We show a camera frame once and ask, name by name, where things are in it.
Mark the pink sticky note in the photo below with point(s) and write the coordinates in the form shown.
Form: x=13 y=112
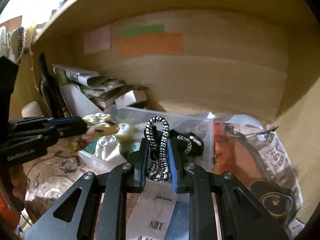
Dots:
x=97 y=40

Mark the orange sticky note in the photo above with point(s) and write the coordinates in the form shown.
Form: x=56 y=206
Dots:
x=150 y=44

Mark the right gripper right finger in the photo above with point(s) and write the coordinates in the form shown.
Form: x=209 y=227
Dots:
x=220 y=206

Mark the dark wine bottle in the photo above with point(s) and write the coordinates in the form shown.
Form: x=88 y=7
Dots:
x=49 y=89

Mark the orange magazine in plastic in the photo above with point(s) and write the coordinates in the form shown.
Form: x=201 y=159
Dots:
x=259 y=160

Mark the beige ceramic mug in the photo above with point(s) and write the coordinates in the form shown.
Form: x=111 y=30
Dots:
x=31 y=109

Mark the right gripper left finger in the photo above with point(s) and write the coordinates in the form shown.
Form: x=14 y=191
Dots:
x=95 y=205

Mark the white cloth pouch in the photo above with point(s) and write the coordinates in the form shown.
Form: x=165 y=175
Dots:
x=108 y=149

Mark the yellow soft ball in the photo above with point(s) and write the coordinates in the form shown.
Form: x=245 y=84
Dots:
x=125 y=132

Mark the wooden shelf board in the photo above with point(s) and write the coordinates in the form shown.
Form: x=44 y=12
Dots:
x=294 y=18

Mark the white cardboard piece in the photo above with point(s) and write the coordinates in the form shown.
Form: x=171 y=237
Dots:
x=131 y=98

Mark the green knitted cloth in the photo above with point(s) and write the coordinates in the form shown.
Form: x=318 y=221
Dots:
x=135 y=146

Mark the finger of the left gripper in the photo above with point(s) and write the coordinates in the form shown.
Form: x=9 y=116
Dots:
x=67 y=131
x=67 y=122

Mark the stack of newspapers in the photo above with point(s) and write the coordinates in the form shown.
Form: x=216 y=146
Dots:
x=87 y=88

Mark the green sticky note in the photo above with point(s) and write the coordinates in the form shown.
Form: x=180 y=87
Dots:
x=141 y=30

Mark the clear plastic storage box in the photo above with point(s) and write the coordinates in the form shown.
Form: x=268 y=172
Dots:
x=154 y=126

